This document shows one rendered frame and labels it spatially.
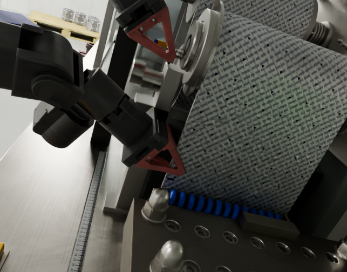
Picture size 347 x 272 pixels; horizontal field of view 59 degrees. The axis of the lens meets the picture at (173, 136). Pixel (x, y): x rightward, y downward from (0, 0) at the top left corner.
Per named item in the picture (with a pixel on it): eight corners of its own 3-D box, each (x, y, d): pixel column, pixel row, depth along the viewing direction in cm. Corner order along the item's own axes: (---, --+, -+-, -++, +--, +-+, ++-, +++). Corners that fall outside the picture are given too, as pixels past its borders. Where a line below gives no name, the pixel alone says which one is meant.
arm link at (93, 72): (86, 71, 38) (97, 56, 42) (52, 103, 40) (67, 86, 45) (126, 109, 40) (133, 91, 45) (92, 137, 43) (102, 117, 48)
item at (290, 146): (158, 192, 51) (198, 90, 44) (281, 220, 56) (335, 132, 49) (158, 194, 51) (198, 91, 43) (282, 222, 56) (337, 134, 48)
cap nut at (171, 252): (149, 256, 37) (160, 228, 35) (177, 260, 38) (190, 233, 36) (149, 282, 34) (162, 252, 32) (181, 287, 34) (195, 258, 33)
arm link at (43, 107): (42, 73, 33) (45, 29, 38) (-13, 132, 37) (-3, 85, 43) (125, 120, 41) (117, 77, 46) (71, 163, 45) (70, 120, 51)
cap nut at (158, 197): (141, 203, 45) (150, 178, 43) (164, 208, 46) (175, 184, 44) (141, 220, 42) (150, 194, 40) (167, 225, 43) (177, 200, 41)
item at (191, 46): (196, 39, 41) (177, 79, 47) (210, 43, 42) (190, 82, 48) (197, 9, 46) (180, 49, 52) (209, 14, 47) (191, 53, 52)
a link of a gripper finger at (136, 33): (155, 76, 46) (116, 21, 42) (152, 64, 52) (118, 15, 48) (194, 50, 45) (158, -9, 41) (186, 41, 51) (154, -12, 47)
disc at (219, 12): (179, 79, 57) (209, -5, 50) (181, 79, 57) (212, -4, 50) (188, 110, 44) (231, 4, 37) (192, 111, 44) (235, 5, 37)
